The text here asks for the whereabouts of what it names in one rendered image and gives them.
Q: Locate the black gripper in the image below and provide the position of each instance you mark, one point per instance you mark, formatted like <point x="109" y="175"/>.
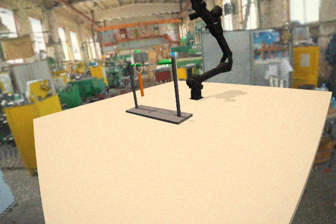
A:
<point x="200" y="7"/>

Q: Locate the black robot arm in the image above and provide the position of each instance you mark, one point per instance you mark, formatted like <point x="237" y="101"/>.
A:
<point x="194" y="81"/>

